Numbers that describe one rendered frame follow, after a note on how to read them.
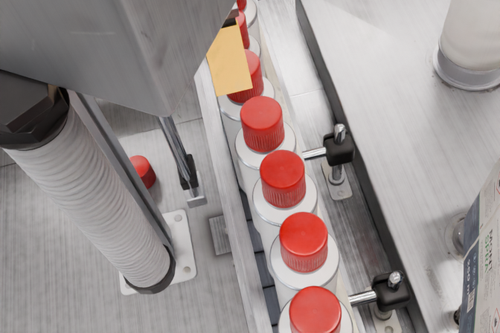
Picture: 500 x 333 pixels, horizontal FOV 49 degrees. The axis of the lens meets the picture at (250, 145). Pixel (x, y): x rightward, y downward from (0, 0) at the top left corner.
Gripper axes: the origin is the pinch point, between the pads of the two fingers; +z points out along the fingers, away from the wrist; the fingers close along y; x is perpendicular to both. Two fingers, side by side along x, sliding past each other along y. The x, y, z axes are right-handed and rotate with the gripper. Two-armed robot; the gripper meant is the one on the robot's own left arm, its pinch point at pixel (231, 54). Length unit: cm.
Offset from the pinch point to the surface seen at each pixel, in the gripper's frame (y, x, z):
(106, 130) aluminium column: -12.1, -21.4, -0.5
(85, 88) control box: -6.7, -46.4, -8.6
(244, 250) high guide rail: -3.8, -21.0, 13.5
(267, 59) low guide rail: 4.1, 1.2, 1.8
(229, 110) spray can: -2.0, -18.6, 1.2
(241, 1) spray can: 1.6, -11.7, -6.8
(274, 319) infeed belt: -2.7, -19.5, 22.8
